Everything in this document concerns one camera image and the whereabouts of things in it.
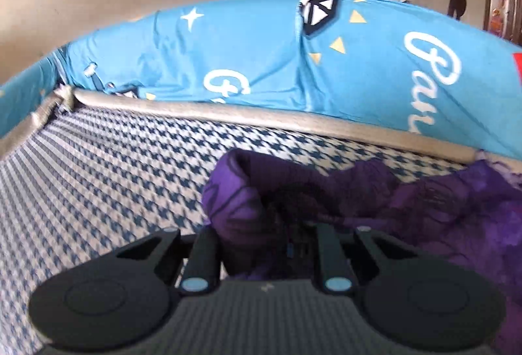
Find purple floral garment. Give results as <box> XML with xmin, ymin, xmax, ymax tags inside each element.
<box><xmin>202</xmin><ymin>148</ymin><xmax>522</xmax><ymax>355</ymax></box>

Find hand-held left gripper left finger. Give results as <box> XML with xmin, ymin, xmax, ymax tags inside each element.
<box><xmin>115</xmin><ymin>225</ymin><xmax>223</xmax><ymax>295</ymax></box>

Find blue printed sofa cover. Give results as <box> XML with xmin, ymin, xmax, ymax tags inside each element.
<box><xmin>0</xmin><ymin>0</ymin><xmax>522</xmax><ymax>161</ymax></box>

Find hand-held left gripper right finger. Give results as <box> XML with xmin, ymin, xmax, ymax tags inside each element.
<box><xmin>313</xmin><ymin>222</ymin><xmax>425</xmax><ymax>295</ymax></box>

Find dark wooden chair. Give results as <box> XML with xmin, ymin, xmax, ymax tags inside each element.
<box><xmin>448</xmin><ymin>0</ymin><xmax>467</xmax><ymax>20</ymax></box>

